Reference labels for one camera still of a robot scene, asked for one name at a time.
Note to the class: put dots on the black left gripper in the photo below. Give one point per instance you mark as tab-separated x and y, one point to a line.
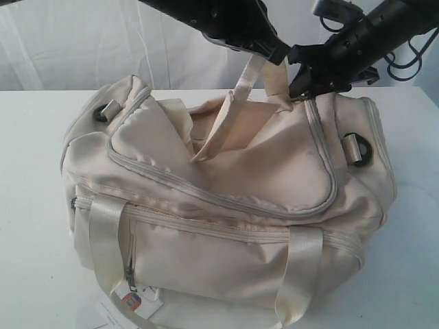
241	25

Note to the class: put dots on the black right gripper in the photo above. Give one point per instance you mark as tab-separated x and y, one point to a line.
318	73

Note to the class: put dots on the beige fabric duffel bag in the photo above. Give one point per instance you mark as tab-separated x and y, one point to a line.
253	197

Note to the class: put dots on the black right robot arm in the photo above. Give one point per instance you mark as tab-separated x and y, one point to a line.
393	23

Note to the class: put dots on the white backdrop curtain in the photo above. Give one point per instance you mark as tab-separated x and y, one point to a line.
83	45

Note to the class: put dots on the white paper hang tag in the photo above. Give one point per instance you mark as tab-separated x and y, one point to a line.
145	301

